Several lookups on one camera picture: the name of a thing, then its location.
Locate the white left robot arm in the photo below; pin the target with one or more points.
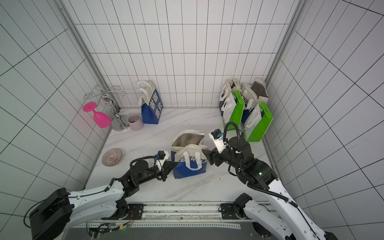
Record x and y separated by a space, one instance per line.
64 209

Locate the pale pink ceramic cup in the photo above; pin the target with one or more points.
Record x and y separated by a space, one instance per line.
135 122

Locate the green white bag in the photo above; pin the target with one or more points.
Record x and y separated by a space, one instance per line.
258 123
233 108

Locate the metal wire rack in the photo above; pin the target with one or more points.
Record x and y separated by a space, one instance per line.
119 122

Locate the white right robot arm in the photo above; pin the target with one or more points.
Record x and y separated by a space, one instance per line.
266 186

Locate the glass dish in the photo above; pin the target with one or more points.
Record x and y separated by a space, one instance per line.
111 157

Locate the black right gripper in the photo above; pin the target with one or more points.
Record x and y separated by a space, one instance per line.
216 157

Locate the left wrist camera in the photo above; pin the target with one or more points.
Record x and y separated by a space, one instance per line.
161 157

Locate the blue beige bag at back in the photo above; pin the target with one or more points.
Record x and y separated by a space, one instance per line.
150 102

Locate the navy beige small bag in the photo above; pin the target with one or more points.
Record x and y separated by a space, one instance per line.
231 86

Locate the pink plastic goblet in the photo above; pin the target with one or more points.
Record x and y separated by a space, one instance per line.
101 119

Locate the blue beige takeout bag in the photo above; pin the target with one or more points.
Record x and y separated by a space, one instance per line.
252 95

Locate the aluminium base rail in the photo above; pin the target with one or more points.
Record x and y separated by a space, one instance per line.
196 214

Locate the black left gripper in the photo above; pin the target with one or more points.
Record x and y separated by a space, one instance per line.
165 169

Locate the large blue beige cheerful bag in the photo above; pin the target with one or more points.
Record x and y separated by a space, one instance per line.
187 151

